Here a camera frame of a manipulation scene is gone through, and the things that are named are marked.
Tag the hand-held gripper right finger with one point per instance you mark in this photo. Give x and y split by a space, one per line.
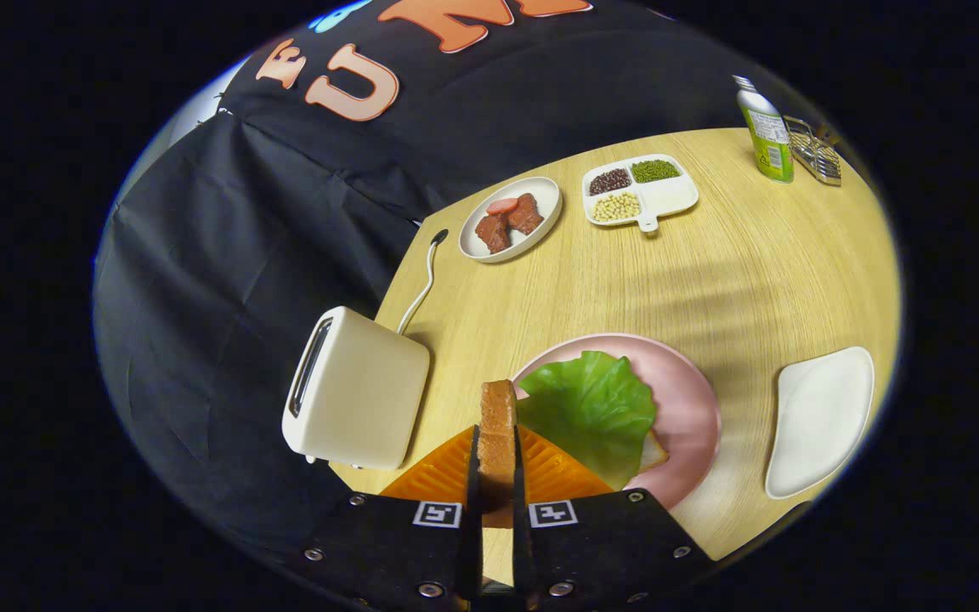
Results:
522 552

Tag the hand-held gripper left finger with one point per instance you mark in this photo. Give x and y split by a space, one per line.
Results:
472 544

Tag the brown toasted bread slice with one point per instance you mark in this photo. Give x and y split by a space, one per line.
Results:
498 442

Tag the green lettuce leaf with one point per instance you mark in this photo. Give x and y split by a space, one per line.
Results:
591 408

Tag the white sandwich bread slice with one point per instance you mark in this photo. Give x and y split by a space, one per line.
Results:
655 450

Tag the white toaster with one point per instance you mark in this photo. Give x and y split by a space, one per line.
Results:
362 391

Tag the pink round plate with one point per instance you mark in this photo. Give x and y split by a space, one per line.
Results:
685 399

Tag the white round plate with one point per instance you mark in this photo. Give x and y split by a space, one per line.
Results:
477 247

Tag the brown meat piece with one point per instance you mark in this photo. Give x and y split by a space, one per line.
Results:
526 214
494 231

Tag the white square plate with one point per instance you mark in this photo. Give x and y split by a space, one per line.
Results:
821 421

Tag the red sausage slice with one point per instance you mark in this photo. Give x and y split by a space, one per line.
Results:
502 206

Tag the pile of yellow soybeans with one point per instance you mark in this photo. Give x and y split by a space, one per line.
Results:
616 206

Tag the black backdrop cloth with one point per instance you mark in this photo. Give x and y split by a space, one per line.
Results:
243 255

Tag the pile of dark red beans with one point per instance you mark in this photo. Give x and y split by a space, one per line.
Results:
610 181

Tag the white divided dish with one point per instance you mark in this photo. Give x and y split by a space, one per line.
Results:
668 197

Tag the pile of green beans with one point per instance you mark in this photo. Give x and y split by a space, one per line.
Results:
655 171

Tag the green and silver bottle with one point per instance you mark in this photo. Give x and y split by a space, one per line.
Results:
770 144

